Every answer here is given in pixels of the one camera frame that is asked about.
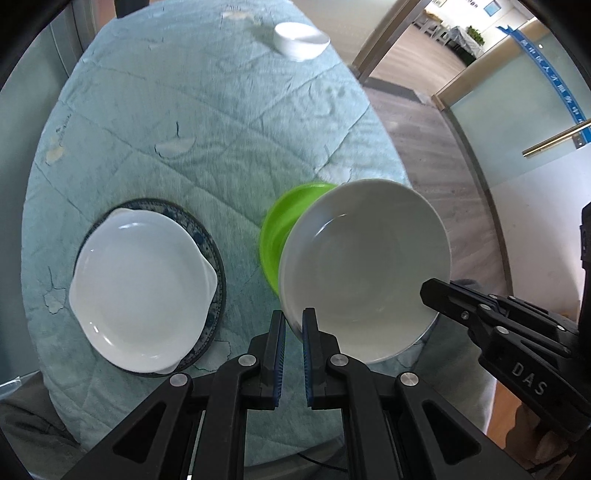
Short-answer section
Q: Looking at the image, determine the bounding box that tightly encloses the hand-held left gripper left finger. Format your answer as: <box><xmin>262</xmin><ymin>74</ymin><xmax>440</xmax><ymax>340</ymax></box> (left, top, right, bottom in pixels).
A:
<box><xmin>62</xmin><ymin>310</ymin><xmax>287</xmax><ymax>480</ymax></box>

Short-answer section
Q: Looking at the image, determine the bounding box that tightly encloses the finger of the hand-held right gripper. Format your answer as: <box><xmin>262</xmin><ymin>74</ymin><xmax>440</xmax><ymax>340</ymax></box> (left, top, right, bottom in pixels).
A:
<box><xmin>450</xmin><ymin>279</ymin><xmax>579</xmax><ymax>343</ymax></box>
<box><xmin>421</xmin><ymin>278</ymin><xmax>499</xmax><ymax>352</ymax></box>

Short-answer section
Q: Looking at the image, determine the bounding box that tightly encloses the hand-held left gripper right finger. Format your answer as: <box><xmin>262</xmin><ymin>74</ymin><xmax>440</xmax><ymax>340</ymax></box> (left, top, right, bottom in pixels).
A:
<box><xmin>301</xmin><ymin>307</ymin><xmax>529</xmax><ymax>480</ymax></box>

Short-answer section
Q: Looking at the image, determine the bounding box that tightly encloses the large white bowl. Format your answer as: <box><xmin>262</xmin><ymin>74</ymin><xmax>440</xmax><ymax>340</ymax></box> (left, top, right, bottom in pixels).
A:
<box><xmin>278</xmin><ymin>179</ymin><xmax>453</xmax><ymax>365</ymax></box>

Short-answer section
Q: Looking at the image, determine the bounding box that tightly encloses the white plate with handles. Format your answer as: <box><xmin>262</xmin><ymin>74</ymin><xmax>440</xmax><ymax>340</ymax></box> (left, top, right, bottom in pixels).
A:
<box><xmin>95</xmin><ymin>256</ymin><xmax>219</xmax><ymax>374</ymax></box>
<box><xmin>69</xmin><ymin>208</ymin><xmax>217</xmax><ymax>373</ymax></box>

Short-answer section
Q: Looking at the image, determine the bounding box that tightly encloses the green plastic bowl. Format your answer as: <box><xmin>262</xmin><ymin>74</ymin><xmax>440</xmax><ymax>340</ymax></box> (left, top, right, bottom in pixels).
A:
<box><xmin>259</xmin><ymin>182</ymin><xmax>340</xmax><ymax>298</ymax></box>

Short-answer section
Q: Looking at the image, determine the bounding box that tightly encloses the blue patterned plate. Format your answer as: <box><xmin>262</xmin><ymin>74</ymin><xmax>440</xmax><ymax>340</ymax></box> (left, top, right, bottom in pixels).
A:
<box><xmin>74</xmin><ymin>198</ymin><xmax>228</xmax><ymax>379</ymax></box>

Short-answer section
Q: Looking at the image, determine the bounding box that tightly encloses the person's right hand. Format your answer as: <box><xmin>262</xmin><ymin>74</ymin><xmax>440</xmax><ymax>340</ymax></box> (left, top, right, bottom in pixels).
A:
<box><xmin>508</xmin><ymin>404</ymin><xmax>566</xmax><ymax>472</ymax></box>

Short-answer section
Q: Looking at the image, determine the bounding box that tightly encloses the blue strip sign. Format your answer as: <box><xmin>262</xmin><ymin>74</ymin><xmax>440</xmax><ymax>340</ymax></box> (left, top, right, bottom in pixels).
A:
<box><xmin>501</xmin><ymin>23</ymin><xmax>591</xmax><ymax>148</ymax></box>

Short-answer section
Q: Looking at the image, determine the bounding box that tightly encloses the white table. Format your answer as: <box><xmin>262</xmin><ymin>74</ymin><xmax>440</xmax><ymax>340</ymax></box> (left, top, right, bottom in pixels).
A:
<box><xmin>445</xmin><ymin>25</ymin><xmax>483</xmax><ymax>61</ymax></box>

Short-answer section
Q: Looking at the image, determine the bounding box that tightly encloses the dark grey cloth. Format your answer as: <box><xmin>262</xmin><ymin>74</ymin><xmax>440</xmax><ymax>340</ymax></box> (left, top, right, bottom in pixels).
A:
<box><xmin>0</xmin><ymin>369</ymin><xmax>81</xmax><ymax>480</ymax></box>

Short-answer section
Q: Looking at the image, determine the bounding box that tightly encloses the light blue quilted blanket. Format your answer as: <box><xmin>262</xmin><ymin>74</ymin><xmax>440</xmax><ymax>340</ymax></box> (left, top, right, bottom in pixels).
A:
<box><xmin>23</xmin><ymin>0</ymin><xmax>495</xmax><ymax>467</ymax></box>

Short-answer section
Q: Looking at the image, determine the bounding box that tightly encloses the small white bowl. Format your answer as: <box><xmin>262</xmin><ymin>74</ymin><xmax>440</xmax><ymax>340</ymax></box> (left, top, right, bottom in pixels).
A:
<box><xmin>274</xmin><ymin>21</ymin><xmax>331</xmax><ymax>62</ymax></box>

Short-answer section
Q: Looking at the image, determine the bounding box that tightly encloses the black cable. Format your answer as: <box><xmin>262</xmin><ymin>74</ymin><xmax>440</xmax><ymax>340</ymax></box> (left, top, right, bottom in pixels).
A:
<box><xmin>295</xmin><ymin>451</ymin><xmax>354</xmax><ymax>472</ymax></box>

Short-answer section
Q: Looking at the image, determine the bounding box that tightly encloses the gold door handle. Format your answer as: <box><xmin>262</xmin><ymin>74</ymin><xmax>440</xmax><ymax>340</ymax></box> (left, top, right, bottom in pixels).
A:
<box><xmin>522</xmin><ymin>119</ymin><xmax>591</xmax><ymax>158</ymax></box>

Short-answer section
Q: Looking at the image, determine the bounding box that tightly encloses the metal door frame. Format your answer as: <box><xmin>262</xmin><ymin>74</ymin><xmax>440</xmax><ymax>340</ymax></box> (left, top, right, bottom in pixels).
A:
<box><xmin>351</xmin><ymin>0</ymin><xmax>437</xmax><ymax>86</ymax></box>

